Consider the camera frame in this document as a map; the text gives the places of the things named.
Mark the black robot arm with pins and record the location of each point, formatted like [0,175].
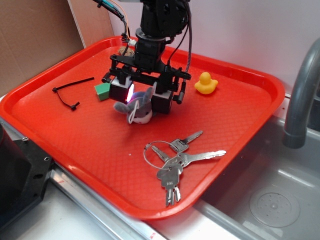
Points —
[161,22]

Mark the gray plush elephant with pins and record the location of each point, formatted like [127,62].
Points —
[139,108]

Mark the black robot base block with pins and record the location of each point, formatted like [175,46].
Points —
[24,172]

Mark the silver key with square head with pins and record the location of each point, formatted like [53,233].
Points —
[181,145]

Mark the gray faucet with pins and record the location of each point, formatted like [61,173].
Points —
[304,106]

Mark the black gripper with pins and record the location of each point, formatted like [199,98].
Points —
[146,66]

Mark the yellow rubber duck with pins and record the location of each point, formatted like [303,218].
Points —
[205,84]

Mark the brown cork piece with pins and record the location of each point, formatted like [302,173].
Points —
[127,52]

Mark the gray plastic sink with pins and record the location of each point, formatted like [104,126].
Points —
[268,191]

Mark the metal counter rail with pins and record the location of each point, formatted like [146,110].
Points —
[70,211]

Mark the small silver key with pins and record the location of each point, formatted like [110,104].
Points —
[162,155]

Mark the brown cardboard sheet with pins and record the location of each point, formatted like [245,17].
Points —
[37,34]

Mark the long silver key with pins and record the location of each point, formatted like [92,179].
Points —
[184,159]

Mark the red plastic tray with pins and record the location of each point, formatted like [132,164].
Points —
[97,145]

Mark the green rectangular block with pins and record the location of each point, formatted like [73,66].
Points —
[102,91]

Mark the black zip tie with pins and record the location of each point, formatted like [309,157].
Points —
[62,91]

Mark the bunch of silver keys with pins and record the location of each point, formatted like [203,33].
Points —
[170,179]

